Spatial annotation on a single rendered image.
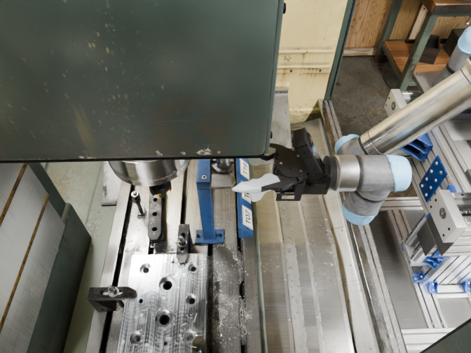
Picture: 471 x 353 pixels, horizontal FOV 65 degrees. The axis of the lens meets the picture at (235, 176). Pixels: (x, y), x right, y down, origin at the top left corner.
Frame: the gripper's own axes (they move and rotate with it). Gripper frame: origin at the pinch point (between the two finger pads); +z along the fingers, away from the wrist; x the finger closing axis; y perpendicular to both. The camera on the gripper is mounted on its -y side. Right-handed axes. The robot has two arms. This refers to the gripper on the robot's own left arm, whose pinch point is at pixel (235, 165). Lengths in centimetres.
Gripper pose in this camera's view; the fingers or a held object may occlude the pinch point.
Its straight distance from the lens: 73.7
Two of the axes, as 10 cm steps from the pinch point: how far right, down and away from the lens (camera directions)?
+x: -0.2, -7.8, 6.3
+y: -0.3, 6.3, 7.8
